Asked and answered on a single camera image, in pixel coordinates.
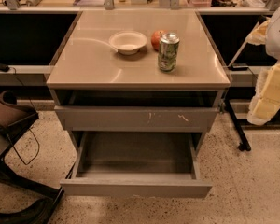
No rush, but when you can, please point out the grey drawer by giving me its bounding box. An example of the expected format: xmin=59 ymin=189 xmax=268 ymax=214
xmin=61 ymin=132 xmax=212 ymax=198
xmin=55 ymin=105 xmax=217 ymax=133

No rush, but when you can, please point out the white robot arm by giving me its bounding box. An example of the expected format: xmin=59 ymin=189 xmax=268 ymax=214
xmin=245 ymin=7 xmax=280 ymax=125

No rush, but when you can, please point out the grey drawer cabinet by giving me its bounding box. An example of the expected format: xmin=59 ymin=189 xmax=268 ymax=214
xmin=47 ymin=9 xmax=231 ymax=147

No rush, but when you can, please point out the grey top drawer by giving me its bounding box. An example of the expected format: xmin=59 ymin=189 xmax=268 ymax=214
xmin=55 ymin=105 xmax=217 ymax=133

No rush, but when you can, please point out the white paper bowl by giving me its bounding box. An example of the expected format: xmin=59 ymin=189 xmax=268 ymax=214
xmin=109 ymin=31 xmax=147 ymax=55

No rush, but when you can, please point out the green soda can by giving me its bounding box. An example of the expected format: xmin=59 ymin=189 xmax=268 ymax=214
xmin=158 ymin=33 xmax=180 ymax=72

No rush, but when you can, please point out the red apple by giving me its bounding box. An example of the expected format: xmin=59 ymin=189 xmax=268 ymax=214
xmin=150 ymin=30 xmax=165 ymax=50

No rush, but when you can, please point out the black device on ledge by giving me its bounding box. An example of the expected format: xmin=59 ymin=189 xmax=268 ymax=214
xmin=229 ymin=63 xmax=248 ymax=71

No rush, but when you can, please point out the black table leg stand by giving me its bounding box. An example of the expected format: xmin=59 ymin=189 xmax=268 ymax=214
xmin=224 ymin=99 xmax=251 ymax=151

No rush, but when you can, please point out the white stick with tip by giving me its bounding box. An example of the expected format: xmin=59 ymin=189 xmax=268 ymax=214
xmin=227 ymin=21 xmax=259 ymax=68

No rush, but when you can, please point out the brown chair seat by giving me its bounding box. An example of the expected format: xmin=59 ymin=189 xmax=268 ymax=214
xmin=0 ymin=91 xmax=38 ymax=137

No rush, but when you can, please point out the black power adapter left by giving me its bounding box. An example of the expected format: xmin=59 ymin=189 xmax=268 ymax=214
xmin=0 ymin=63 xmax=9 ymax=72

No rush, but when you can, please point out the black chair base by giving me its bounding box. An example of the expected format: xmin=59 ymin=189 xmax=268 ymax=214
xmin=0 ymin=159 xmax=74 ymax=224

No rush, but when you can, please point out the black cable left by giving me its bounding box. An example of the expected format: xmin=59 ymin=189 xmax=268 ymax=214
xmin=6 ymin=66 xmax=41 ymax=166

